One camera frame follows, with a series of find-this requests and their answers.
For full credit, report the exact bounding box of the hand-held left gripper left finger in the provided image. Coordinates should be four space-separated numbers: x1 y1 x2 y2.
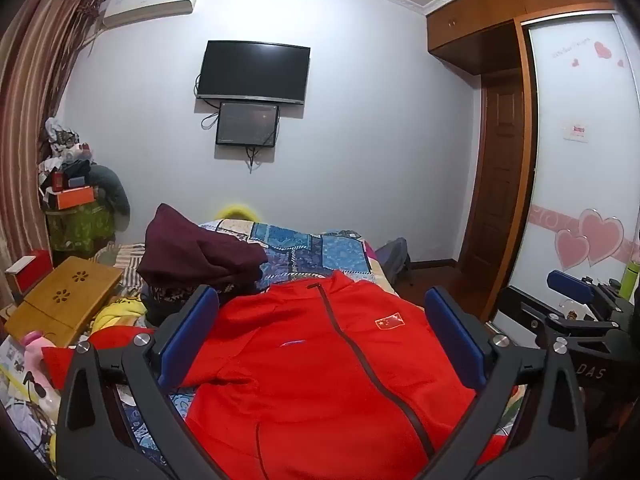
55 285 236 480

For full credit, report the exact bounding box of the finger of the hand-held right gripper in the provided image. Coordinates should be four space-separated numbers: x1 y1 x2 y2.
492 285 623 348
546 270 623 317

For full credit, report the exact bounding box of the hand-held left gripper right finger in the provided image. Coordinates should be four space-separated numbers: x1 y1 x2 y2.
424 287 588 480

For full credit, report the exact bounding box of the red zip jacket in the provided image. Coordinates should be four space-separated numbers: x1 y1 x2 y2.
42 270 511 480

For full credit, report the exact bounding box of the black patterned garment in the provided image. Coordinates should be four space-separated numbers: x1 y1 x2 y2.
142 280 261 328

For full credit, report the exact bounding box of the green bottle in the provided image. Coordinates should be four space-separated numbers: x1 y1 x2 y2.
621 262 640 307

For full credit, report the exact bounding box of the yellow cloth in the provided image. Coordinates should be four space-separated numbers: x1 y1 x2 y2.
90 296 151 336

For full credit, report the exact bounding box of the maroon garment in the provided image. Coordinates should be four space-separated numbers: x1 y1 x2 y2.
136 203 269 291

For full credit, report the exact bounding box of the striped bed sheet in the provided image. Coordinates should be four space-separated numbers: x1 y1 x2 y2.
95 242 147 301

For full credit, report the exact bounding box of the grey backpack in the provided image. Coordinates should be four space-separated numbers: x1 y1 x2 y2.
375 237 412 286

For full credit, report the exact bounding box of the brown wooden door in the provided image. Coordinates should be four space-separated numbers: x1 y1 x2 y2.
459 72 527 281

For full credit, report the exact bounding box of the wooden folding lap desk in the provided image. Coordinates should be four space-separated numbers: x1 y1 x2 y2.
5 256 125 348

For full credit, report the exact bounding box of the yellow round object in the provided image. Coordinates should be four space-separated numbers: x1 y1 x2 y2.
215 203 259 222

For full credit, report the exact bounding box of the white paper notice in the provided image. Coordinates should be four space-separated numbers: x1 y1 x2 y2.
562 122 591 144

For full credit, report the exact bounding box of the green patterned cloth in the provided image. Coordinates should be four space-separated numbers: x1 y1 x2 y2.
45 202 117 254

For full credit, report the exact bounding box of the grey hanging coat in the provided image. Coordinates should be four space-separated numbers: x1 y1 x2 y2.
90 165 132 233

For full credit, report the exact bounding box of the red box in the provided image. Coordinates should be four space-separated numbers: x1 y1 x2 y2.
5 249 54 294

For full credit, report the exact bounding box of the orange box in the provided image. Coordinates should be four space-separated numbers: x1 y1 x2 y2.
56 186 96 210

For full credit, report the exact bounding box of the striped brown curtain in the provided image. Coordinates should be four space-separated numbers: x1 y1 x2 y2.
0 0 107 281

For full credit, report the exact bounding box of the wooden overhead cabinet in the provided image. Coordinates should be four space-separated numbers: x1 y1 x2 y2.
426 0 621 63

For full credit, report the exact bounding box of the white air conditioner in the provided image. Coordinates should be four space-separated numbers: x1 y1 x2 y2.
102 0 202 28

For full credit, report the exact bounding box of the small black wall monitor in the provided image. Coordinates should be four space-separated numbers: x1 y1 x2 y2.
215 101 280 148

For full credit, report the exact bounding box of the wall-mounted black television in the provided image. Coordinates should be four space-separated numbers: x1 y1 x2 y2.
196 40 311 107

